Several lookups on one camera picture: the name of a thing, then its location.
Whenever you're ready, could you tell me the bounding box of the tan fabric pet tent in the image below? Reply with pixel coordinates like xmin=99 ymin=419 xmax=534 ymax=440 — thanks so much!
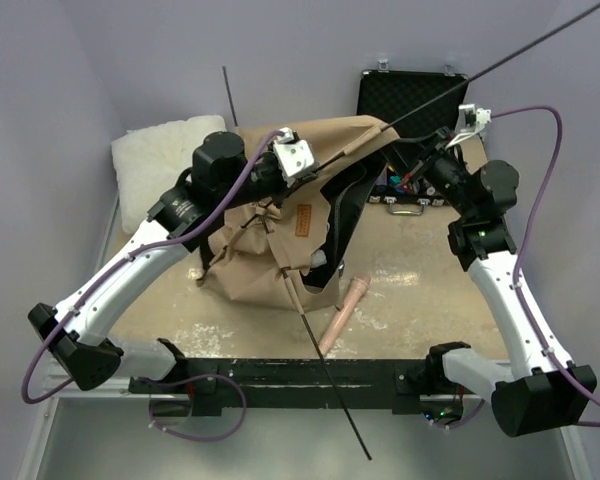
xmin=196 ymin=115 xmax=399 ymax=311

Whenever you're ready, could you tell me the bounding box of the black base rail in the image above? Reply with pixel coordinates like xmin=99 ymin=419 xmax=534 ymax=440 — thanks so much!
xmin=129 ymin=358 xmax=468 ymax=416

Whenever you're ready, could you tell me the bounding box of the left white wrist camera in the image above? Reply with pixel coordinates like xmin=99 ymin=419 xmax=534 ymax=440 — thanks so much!
xmin=271 ymin=127 xmax=317 ymax=186

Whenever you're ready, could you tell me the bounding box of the beige plastic handle toy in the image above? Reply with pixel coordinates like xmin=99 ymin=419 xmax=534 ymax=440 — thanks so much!
xmin=319 ymin=274 xmax=371 ymax=355

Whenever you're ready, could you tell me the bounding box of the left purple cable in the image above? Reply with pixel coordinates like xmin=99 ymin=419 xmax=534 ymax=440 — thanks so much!
xmin=20 ymin=128 xmax=294 ymax=404

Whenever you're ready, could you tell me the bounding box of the aluminium frame rail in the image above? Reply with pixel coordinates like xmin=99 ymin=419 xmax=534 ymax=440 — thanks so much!
xmin=16 ymin=196 xmax=125 ymax=480

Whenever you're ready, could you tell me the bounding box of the white pompom toy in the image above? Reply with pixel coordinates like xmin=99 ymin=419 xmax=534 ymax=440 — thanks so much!
xmin=310 ymin=249 xmax=327 ymax=269

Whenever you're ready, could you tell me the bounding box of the white fluffy pillow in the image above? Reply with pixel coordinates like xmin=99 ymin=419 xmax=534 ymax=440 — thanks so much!
xmin=111 ymin=115 xmax=226 ymax=235

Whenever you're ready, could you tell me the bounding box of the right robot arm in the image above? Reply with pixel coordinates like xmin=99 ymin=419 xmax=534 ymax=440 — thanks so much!
xmin=407 ymin=127 xmax=597 ymax=437

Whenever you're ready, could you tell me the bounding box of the black tent pole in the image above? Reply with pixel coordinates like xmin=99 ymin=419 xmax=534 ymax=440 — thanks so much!
xmin=256 ymin=1 xmax=600 ymax=209
xmin=221 ymin=65 xmax=373 ymax=461

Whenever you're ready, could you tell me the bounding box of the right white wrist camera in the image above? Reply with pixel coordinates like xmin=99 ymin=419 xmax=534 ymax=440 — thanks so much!
xmin=446 ymin=104 xmax=492 ymax=149

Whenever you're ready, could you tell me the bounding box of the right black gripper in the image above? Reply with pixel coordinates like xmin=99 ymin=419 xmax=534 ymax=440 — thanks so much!
xmin=377 ymin=126 xmax=478 ymax=218

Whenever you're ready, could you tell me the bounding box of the black poker chip case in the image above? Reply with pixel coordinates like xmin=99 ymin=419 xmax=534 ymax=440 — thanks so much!
xmin=357 ymin=59 xmax=468 ymax=216

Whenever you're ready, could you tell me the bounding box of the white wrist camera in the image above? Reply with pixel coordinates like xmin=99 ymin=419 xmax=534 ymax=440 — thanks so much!
xmin=446 ymin=104 xmax=492 ymax=149
xmin=271 ymin=127 xmax=317 ymax=186

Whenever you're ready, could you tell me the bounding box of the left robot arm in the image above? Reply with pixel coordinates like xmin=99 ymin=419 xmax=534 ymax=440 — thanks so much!
xmin=28 ymin=127 xmax=317 ymax=392

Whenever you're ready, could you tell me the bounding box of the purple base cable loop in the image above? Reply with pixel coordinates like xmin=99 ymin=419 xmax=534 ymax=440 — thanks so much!
xmin=148 ymin=374 xmax=248 ymax=441

